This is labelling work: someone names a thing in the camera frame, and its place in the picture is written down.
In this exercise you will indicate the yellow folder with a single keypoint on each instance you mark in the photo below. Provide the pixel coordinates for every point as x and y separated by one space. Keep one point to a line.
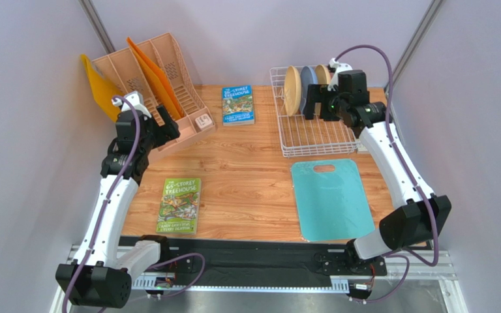
102 88

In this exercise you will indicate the blue treehouse book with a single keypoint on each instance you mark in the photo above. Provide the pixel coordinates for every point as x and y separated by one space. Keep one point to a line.
237 106

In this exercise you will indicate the orange folder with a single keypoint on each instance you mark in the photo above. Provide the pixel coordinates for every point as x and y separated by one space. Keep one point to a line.
158 81

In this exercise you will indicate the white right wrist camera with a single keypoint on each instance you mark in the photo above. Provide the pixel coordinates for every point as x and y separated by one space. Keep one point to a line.
336 68

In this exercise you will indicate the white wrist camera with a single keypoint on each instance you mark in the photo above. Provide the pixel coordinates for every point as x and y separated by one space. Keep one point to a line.
336 68
134 99

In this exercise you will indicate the white wire dish rack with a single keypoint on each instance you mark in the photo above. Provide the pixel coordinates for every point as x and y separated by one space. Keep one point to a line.
305 138

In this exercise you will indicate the pink plastic file organizer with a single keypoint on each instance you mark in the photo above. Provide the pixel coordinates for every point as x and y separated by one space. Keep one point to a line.
122 68

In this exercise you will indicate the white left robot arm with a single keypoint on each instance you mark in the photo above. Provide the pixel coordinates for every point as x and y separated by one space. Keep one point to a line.
97 276

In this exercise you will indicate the beige plate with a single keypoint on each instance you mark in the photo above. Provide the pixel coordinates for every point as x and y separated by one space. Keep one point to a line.
292 91
323 74

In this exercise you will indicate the white charger cube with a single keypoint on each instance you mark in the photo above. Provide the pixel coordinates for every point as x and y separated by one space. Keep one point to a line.
203 122

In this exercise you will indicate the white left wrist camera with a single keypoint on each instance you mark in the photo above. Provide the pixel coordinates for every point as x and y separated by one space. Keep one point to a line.
134 99

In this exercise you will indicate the blue plate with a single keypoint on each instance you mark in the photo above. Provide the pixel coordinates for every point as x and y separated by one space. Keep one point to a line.
307 77

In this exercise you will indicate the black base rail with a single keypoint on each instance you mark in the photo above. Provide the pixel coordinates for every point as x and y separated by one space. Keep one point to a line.
218 263

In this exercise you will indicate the green treehouse book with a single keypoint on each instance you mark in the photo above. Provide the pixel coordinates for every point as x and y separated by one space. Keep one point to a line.
179 206

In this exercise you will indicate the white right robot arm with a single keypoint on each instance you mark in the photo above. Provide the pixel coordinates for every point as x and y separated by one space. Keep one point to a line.
419 214

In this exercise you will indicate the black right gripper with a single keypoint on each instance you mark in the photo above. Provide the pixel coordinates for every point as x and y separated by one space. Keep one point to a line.
315 101

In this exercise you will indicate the teal cutting board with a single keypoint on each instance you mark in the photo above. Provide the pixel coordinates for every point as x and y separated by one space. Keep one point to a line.
331 201

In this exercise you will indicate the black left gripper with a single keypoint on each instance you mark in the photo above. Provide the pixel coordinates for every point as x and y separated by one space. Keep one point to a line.
169 130

